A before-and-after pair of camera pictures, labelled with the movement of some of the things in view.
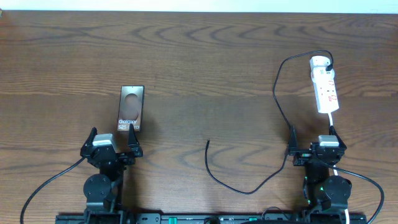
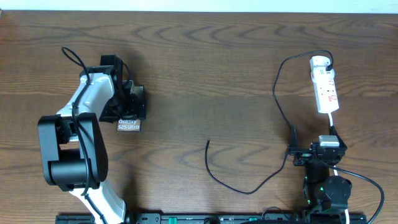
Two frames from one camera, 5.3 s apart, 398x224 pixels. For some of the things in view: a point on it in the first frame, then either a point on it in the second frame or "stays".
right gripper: [303, 155] stays
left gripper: [112, 156] → [137, 106]
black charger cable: [283, 114] stays
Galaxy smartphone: [130, 107] stays
